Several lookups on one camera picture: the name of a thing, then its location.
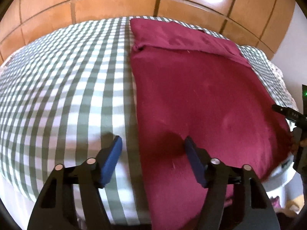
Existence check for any dark red sweater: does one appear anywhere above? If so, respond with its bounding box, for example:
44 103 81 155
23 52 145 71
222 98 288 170
130 18 291 229

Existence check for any floral patterned pillow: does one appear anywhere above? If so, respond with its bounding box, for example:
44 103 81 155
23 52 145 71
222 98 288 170
268 60 298 110

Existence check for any green white checkered bedspread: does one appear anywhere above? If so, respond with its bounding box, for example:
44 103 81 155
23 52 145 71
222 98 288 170
0 15 299 225

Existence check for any white bed frame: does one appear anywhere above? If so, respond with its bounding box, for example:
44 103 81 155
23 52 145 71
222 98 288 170
263 154 302 198

